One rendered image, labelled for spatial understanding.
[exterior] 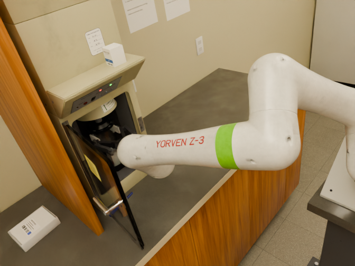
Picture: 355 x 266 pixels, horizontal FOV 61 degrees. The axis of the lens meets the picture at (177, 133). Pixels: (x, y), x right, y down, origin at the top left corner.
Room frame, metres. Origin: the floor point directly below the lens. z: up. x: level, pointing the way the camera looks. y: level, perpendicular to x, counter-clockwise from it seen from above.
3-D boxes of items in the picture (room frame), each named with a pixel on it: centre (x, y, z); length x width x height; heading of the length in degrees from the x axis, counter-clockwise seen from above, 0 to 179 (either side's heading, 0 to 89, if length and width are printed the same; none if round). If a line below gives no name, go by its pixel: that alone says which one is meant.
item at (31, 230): (0.85, 0.64, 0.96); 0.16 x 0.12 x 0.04; 135
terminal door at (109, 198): (0.74, 0.27, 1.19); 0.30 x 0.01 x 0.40; 34
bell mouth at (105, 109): (1.07, 0.30, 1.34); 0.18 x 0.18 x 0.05
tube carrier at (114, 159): (1.07, 0.31, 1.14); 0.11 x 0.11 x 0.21
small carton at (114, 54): (0.99, 0.15, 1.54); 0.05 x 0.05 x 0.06; 36
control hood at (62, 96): (0.93, 0.21, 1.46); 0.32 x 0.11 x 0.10; 131
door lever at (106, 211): (0.66, 0.26, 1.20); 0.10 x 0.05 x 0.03; 34
